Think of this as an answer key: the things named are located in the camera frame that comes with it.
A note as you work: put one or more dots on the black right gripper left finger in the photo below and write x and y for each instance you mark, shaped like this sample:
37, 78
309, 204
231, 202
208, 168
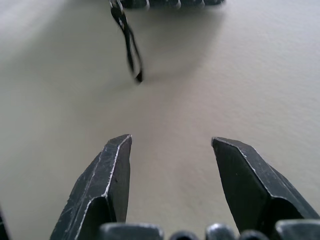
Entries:
100, 180

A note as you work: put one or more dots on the black white grid pencil case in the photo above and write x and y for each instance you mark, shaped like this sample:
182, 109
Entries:
162, 3

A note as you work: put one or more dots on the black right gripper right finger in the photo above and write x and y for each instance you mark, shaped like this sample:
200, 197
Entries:
245, 180

